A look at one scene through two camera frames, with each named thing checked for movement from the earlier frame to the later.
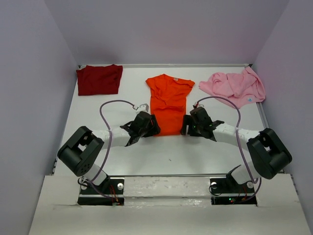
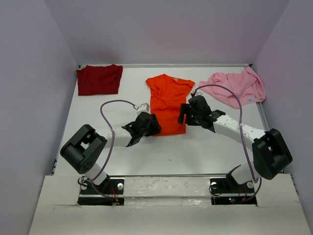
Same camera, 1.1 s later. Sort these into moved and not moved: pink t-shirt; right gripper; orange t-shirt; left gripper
Moved: right gripper
Not moved: left gripper; orange t-shirt; pink t-shirt
